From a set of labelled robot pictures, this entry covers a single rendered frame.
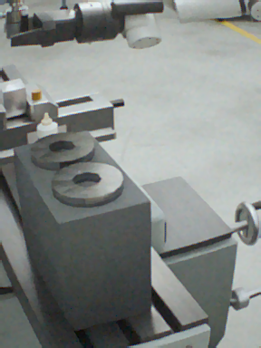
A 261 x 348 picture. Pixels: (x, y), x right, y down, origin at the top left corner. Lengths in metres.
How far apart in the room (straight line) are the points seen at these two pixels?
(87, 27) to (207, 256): 0.57
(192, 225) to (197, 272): 0.11
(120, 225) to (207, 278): 0.68
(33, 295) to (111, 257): 0.18
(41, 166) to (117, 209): 0.15
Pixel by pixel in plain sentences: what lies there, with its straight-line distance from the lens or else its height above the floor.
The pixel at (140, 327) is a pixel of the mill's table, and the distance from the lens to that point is 0.90.
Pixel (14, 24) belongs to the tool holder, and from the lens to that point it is 1.20.
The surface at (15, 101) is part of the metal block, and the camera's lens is 1.33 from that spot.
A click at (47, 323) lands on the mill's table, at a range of 0.92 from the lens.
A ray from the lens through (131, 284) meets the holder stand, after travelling 0.88.
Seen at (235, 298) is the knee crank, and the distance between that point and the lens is 1.59.
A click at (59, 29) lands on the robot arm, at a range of 1.17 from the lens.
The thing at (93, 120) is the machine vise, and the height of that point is 0.97.
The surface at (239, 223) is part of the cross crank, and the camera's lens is 1.65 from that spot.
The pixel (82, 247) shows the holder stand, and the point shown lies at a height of 1.07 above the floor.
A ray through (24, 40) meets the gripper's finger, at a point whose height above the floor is 1.21.
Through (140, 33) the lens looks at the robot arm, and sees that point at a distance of 1.21.
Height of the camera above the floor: 1.54
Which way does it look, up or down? 29 degrees down
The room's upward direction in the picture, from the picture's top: 2 degrees counter-clockwise
